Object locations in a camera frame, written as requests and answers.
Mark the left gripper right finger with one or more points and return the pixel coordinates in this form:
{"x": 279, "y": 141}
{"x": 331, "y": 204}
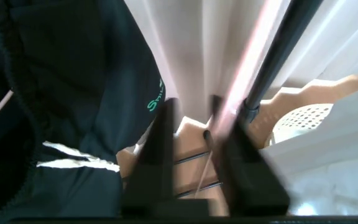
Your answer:
{"x": 253, "y": 186}

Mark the black shorts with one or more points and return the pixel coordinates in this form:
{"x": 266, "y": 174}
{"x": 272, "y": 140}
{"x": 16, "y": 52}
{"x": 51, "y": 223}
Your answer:
{"x": 73, "y": 77}

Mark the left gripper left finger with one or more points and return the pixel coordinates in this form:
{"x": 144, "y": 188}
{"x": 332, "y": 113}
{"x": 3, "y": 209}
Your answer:
{"x": 154, "y": 180}

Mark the white garment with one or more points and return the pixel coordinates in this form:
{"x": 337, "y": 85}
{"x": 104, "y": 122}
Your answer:
{"x": 337, "y": 155}

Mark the white laundry basket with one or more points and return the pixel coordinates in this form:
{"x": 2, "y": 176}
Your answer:
{"x": 297, "y": 121}

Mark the beige curtain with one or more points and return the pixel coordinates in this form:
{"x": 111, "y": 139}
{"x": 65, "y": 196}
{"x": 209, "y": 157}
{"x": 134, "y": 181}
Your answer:
{"x": 204, "y": 46}

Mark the black clothes rack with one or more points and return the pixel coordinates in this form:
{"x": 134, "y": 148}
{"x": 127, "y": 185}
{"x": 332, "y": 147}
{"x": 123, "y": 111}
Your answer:
{"x": 278, "y": 53}

